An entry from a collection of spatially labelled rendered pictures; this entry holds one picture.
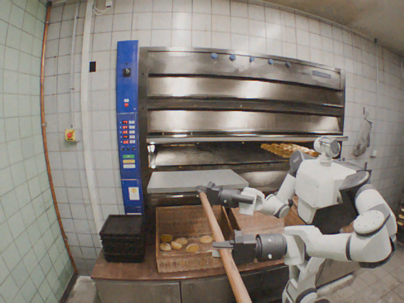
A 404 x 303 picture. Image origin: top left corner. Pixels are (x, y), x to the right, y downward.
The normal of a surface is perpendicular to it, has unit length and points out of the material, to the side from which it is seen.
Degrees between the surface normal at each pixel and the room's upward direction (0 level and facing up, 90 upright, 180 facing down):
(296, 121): 70
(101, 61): 90
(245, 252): 90
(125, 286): 90
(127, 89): 90
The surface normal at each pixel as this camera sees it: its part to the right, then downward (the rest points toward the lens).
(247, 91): 0.15, -0.15
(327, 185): -0.66, 0.07
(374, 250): -0.29, 0.09
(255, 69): 0.15, 0.20
